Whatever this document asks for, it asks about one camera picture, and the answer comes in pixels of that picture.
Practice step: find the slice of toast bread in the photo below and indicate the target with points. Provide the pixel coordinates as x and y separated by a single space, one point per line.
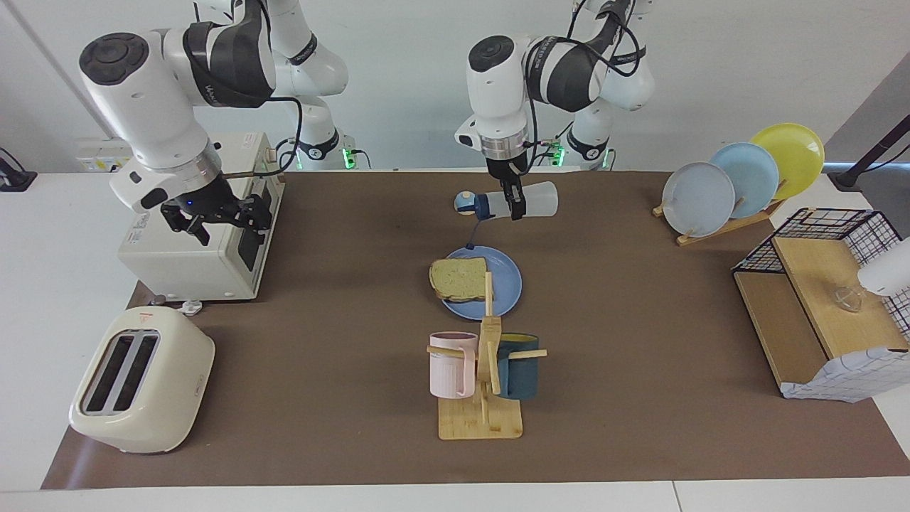
455 279

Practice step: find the black clamp mount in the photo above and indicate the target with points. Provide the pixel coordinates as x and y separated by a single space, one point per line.
14 178

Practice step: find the brown table mat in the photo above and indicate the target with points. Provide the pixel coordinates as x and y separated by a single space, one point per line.
640 355

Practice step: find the wooden mug tree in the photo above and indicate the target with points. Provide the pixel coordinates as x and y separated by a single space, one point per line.
480 423

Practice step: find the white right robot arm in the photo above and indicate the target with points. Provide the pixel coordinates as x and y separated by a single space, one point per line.
142 92

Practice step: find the wooden two-tier shelf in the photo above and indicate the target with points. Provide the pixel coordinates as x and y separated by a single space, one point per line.
817 284

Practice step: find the white checked cloth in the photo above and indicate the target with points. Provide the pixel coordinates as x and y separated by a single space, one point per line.
846 377

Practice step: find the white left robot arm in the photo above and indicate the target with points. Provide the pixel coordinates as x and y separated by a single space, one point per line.
498 92

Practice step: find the white toaster oven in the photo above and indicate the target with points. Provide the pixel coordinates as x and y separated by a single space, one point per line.
206 270

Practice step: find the dark teal mug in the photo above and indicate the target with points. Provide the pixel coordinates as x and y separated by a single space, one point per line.
522 373

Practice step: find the wooden plate rack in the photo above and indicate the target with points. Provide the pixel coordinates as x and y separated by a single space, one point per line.
718 232

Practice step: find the cream two-slot toaster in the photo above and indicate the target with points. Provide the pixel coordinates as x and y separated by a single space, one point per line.
163 384

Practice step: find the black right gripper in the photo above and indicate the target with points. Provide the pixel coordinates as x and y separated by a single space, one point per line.
202 199

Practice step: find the pink mug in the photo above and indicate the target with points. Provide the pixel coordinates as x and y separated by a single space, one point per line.
448 370

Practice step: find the small blue dome wooden knob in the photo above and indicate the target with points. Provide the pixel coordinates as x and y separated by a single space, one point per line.
462 205

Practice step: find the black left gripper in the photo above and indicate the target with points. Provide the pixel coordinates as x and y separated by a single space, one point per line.
508 168

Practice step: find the white squeeze bottle blue cap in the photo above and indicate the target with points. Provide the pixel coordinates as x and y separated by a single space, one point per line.
537 199

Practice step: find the light blue round plate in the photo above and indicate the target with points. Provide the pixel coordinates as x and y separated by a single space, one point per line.
753 174

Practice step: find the yellow round plate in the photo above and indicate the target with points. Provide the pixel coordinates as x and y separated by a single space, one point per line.
796 153

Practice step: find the black pole stand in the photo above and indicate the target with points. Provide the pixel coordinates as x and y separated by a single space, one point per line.
871 153

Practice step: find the grey round plate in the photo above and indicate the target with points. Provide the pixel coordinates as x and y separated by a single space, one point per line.
698 199

